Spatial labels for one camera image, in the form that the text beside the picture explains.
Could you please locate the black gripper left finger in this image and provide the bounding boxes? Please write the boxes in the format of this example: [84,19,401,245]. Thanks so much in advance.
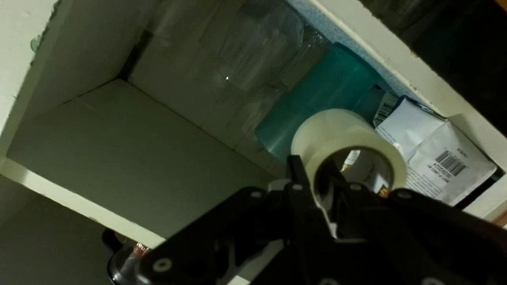
[138,152,345,285]

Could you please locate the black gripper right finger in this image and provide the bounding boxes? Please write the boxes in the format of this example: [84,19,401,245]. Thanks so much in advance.
[318,160,507,285]

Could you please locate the clear packing tape roll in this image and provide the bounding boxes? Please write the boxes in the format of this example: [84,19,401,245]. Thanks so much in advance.
[290,108,408,209]

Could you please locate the teal plastic container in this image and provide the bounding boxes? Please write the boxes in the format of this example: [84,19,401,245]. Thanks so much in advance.
[255,43,388,162]

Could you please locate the clear drinking glasses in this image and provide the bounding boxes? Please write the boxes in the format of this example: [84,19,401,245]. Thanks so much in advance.
[207,0,331,109]

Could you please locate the white storage bin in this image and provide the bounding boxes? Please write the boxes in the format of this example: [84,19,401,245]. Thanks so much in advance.
[0,0,507,250]

